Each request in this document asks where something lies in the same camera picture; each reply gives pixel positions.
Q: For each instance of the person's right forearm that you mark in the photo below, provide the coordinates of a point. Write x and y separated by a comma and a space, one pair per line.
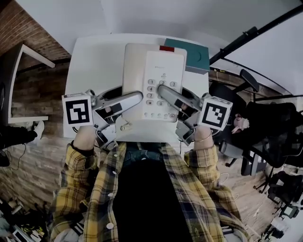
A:
204, 160

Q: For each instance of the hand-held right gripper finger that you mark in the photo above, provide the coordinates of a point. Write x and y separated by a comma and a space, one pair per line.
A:
192, 93
172, 97

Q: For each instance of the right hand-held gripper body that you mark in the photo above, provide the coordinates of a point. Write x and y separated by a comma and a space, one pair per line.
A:
214, 113

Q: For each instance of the white screen with black frame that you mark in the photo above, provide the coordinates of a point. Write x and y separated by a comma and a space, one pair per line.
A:
272, 47

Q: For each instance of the dark desk with white frame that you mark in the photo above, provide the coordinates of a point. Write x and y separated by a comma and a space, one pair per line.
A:
4, 82

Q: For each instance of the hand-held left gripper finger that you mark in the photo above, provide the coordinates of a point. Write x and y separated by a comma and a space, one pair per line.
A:
129, 99
113, 92

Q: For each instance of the black mesh office chair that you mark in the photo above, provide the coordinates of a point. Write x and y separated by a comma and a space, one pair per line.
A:
272, 130

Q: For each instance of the black swivel chair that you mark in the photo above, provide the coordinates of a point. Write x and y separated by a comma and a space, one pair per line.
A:
286, 186

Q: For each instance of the white round table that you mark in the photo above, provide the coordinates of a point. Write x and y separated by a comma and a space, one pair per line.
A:
94, 66

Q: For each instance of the white desk telephone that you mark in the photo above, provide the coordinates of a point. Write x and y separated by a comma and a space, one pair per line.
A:
135, 71

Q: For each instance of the person's yellow plaid shirt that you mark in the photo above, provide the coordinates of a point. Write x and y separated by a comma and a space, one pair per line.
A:
94, 189

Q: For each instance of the pink plush toy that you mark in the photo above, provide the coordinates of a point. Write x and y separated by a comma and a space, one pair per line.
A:
240, 123

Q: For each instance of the person's right hand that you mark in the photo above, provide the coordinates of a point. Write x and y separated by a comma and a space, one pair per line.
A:
184, 106

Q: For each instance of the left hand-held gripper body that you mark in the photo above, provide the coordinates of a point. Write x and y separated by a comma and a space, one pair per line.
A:
77, 109

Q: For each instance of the black stool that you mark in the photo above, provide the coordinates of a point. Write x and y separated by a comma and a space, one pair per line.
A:
254, 163

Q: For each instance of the person's left forearm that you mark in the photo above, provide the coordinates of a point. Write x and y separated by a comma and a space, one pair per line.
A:
82, 151

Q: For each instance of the person's blue jeans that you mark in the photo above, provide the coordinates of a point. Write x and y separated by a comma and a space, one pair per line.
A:
142, 153

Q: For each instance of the person's left hand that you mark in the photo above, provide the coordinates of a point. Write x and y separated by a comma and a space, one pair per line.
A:
108, 109

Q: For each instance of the person's black inner top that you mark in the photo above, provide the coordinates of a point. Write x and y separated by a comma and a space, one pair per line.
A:
146, 208

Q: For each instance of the teal flat box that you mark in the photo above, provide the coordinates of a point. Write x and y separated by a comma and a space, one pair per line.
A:
198, 56

